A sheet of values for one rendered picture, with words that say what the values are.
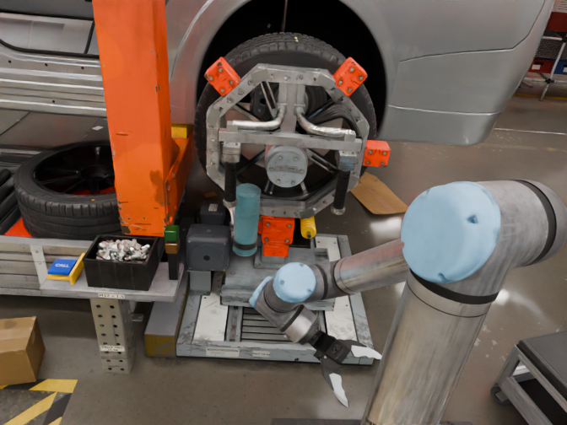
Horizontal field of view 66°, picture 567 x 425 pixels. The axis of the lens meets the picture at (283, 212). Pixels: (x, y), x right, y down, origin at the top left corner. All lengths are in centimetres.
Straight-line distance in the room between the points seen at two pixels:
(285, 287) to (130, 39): 81
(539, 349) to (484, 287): 125
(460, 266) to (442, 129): 158
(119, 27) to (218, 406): 130
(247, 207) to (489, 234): 105
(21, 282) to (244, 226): 99
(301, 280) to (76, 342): 123
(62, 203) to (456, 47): 168
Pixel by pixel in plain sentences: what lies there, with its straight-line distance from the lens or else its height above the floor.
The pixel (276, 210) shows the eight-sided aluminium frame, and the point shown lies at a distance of 163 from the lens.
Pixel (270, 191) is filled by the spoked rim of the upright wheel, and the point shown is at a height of 63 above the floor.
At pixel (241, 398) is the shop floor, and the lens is 179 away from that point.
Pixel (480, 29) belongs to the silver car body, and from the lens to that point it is 200.
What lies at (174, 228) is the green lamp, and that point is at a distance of 143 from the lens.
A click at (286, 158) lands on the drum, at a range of 137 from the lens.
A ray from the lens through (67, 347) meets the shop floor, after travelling 204.
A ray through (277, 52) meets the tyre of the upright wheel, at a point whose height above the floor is 115.
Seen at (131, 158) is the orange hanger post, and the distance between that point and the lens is 150.
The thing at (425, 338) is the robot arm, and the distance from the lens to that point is 63.
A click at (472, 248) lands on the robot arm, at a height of 120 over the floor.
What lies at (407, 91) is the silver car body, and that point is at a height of 97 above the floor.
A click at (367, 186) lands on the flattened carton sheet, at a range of 320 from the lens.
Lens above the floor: 147
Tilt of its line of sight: 32 degrees down
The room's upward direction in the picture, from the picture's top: 6 degrees clockwise
